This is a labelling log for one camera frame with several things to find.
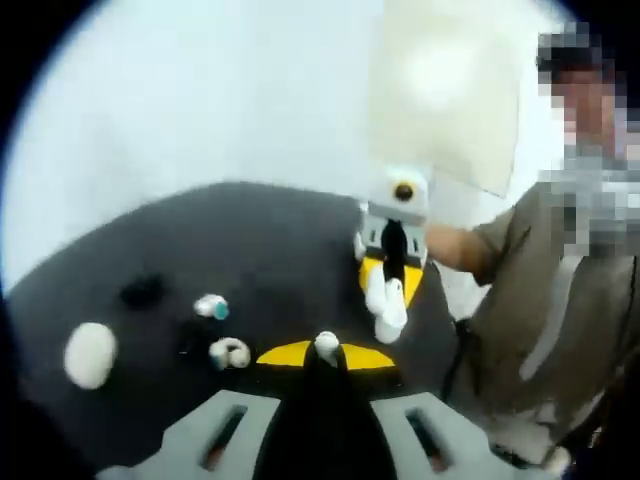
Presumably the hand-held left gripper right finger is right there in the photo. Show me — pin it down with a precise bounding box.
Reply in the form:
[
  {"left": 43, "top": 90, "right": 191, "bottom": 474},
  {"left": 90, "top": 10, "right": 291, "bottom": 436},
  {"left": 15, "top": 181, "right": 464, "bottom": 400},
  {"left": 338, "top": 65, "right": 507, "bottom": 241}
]
[{"left": 324, "top": 342, "right": 521, "bottom": 480}]

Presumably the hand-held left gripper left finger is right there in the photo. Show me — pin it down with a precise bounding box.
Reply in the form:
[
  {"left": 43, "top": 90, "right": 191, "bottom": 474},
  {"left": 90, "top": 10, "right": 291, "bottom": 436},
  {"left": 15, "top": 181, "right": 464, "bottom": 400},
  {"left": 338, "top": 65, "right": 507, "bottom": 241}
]
[{"left": 99, "top": 339, "right": 329, "bottom": 480}]

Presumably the white square charging case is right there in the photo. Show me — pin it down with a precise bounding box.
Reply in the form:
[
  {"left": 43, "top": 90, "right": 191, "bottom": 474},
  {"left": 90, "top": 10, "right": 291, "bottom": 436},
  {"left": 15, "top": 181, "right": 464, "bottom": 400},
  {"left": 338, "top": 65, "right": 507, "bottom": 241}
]
[{"left": 363, "top": 277, "right": 409, "bottom": 345}]

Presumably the white clip earphone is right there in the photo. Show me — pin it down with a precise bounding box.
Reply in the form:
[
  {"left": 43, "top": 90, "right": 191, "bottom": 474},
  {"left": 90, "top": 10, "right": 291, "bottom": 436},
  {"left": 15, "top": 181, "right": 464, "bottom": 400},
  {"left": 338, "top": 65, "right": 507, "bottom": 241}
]
[{"left": 207, "top": 337, "right": 251, "bottom": 371}]

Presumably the white stem earphone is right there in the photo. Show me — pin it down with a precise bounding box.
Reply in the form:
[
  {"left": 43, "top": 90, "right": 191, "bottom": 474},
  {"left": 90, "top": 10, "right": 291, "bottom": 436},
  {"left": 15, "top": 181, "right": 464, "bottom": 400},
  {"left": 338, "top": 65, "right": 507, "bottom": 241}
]
[{"left": 313, "top": 330, "right": 342, "bottom": 369}]

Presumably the white oval charging case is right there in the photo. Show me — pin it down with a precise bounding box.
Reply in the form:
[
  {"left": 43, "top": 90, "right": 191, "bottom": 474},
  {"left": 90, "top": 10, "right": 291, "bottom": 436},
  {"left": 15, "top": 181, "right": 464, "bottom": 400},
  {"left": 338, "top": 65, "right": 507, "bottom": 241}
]
[{"left": 63, "top": 322, "right": 118, "bottom": 390}]

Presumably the blue white earphone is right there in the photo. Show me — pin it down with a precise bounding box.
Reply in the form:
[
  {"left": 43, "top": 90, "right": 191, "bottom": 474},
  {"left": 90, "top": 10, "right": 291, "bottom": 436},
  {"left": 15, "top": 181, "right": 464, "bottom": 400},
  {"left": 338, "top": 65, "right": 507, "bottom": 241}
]
[{"left": 193, "top": 293, "right": 231, "bottom": 321}]

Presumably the beige panel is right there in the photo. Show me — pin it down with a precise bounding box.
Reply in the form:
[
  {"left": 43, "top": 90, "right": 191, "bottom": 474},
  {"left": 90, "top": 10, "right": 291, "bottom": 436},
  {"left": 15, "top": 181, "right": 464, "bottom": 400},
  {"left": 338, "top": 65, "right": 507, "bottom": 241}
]
[{"left": 367, "top": 0, "right": 519, "bottom": 197}]

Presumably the black cable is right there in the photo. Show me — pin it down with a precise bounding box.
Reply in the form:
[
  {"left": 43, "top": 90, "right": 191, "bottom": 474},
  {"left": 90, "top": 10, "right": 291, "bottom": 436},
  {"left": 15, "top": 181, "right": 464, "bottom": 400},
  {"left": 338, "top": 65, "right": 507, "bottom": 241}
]
[{"left": 442, "top": 317, "right": 474, "bottom": 401}]

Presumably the grey chest strap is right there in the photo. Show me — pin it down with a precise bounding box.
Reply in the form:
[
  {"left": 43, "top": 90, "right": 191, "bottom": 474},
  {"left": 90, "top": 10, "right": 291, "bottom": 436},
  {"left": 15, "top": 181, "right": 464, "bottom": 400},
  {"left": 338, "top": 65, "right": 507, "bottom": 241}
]
[{"left": 519, "top": 252, "right": 584, "bottom": 381}]

